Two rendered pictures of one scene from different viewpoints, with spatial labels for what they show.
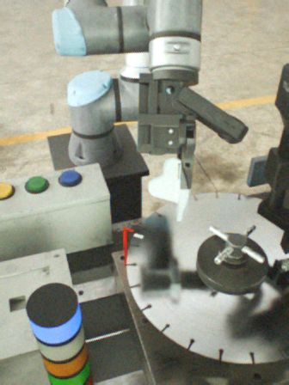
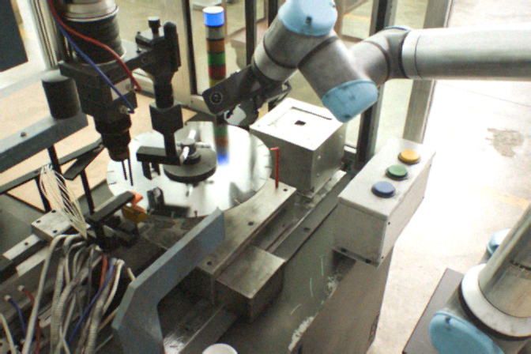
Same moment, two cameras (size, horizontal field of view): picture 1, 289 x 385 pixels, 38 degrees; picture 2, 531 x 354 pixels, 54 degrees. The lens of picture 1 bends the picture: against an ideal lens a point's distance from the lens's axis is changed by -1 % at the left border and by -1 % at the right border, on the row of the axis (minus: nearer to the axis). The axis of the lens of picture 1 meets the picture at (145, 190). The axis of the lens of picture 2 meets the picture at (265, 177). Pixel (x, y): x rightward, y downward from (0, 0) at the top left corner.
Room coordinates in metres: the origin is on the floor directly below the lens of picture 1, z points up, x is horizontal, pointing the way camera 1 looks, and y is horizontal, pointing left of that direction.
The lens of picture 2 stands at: (1.18, -0.55, 1.55)
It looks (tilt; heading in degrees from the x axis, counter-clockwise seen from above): 37 degrees down; 141
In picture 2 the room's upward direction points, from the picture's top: straight up
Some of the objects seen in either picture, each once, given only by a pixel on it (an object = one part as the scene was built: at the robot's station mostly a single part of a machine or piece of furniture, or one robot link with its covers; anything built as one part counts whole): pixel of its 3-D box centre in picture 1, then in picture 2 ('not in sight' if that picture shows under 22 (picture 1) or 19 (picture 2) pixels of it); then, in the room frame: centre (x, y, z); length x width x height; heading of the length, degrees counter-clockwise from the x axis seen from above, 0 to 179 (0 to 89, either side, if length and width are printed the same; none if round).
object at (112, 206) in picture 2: not in sight; (118, 217); (0.48, -0.32, 0.95); 0.10 x 0.03 x 0.07; 107
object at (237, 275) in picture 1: (232, 257); (190, 158); (0.42, -0.14, 0.96); 0.11 x 0.11 x 0.03
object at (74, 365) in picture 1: (64, 348); (215, 43); (0.21, 0.08, 1.08); 0.05 x 0.04 x 0.03; 17
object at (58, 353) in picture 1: (59, 332); (214, 30); (0.21, 0.08, 1.11); 0.05 x 0.04 x 0.03; 17
